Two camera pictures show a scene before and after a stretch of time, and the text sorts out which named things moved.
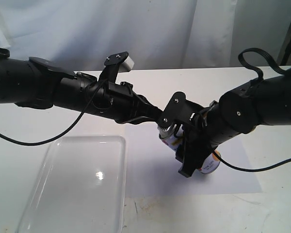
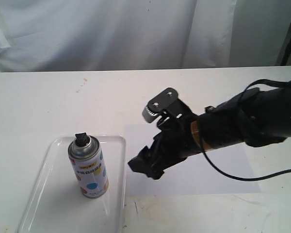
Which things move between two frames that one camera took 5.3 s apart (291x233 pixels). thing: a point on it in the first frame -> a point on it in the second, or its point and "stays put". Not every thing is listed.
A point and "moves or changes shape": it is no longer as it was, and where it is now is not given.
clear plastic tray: x=80 y=187 stays put
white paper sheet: x=152 y=171 stays put
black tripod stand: x=289 y=47 stays put
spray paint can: x=173 y=138 moves or changes shape
